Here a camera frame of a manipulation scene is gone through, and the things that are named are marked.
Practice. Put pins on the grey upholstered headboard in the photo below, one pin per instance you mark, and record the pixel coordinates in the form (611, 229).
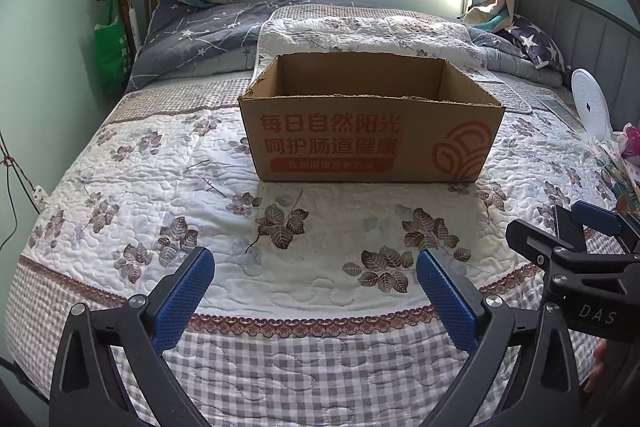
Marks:
(585, 32)

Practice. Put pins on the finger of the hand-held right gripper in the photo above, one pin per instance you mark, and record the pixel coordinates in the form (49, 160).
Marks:
(595, 214)
(530, 239)

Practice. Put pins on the green bag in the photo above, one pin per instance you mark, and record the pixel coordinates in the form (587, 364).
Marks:
(111, 52)

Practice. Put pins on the folded floral quilt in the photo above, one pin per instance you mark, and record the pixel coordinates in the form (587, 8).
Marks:
(360, 34)

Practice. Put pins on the floral quilted bedspread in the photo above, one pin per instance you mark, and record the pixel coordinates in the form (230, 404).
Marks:
(175, 187)

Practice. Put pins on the person's right hand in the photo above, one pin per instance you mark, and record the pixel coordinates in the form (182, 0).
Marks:
(601, 362)

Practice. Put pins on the grey star print duvet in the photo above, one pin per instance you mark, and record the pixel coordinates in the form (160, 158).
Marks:
(200, 42)

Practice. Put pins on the dark star print pillow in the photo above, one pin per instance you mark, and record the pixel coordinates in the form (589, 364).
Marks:
(537, 39)

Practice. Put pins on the printed booklet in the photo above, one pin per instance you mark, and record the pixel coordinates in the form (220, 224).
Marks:
(560, 109)

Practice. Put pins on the white round fan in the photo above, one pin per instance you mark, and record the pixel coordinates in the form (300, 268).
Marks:
(592, 102)

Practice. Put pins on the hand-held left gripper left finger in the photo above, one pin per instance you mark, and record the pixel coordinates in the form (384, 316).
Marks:
(185, 299)

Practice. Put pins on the grey blue comforter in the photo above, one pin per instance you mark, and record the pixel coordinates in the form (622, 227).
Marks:
(515, 59)

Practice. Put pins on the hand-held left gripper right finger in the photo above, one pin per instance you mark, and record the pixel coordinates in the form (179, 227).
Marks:
(445, 302)

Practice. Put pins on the white wall socket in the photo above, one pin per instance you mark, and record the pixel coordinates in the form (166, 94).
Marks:
(41, 197)

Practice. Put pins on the checkered quilted pillow mat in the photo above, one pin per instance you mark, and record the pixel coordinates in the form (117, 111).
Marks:
(505, 92)

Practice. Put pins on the brown cardboard box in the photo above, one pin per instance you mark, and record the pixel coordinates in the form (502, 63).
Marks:
(350, 142)

